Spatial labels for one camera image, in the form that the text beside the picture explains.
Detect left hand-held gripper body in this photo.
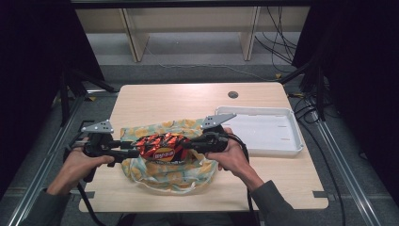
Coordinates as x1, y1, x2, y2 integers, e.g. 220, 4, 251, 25
80, 119, 124, 159

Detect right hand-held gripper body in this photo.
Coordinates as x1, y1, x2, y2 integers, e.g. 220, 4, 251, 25
191, 112, 238, 154

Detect red chip packet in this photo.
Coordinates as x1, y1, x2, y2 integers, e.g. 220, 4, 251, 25
135, 132, 193, 166

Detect fruit print cloth bag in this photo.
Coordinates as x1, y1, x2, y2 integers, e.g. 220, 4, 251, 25
120, 118, 220, 193

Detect white plastic tray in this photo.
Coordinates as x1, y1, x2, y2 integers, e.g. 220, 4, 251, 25
214, 105, 305, 157

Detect person's right hand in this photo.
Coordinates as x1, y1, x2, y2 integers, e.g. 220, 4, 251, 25
205, 126, 265, 191

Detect person's left hand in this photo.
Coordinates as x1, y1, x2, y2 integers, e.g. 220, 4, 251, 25
46, 146, 116, 196

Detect black metal stand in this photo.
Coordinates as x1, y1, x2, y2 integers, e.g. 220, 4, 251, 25
278, 56, 327, 122
58, 67, 118, 127

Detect black curtain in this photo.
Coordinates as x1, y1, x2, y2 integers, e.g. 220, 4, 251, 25
291, 0, 399, 199
0, 0, 106, 192

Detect light wooden shelf unit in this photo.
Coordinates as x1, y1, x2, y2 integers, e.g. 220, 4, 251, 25
74, 5, 312, 63

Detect left hand-held gripper black cable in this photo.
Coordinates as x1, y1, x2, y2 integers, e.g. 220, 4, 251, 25
76, 168, 109, 226

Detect hand-held gripper black cable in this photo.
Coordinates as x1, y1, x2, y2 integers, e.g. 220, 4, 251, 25
76, 168, 109, 226
224, 133, 256, 226

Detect aluminium floor rail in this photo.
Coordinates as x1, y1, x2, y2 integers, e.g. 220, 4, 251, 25
309, 118, 384, 226
6, 92, 92, 226

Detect right hand-held gripper black cable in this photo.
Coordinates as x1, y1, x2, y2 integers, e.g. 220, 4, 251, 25
224, 133, 256, 226

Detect bundle of black cables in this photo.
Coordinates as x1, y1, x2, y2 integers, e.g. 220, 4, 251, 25
253, 6, 299, 73

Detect long black floor cable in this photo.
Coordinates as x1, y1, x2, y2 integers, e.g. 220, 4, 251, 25
287, 92, 346, 226

